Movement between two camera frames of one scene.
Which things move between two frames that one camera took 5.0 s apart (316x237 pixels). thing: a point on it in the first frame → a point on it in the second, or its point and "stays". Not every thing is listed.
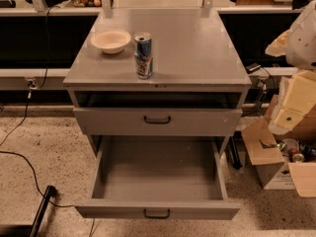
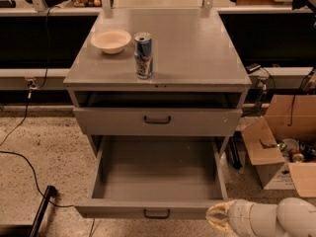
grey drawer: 159,177 stays
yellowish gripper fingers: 278,46 → 218,214
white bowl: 111,40 stays
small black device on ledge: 253,67 stays
